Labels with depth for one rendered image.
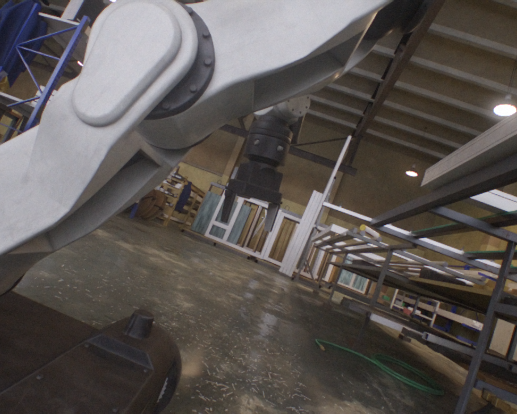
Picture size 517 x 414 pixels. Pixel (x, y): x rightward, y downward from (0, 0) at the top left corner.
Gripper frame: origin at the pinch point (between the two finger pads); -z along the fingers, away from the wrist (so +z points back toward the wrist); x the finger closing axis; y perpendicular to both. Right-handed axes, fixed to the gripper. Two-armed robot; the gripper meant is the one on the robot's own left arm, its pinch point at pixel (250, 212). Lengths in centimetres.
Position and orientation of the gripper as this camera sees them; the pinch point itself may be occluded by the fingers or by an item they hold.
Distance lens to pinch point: 60.5
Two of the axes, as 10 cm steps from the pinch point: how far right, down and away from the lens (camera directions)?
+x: 8.0, 2.0, 5.7
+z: 2.5, -9.7, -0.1
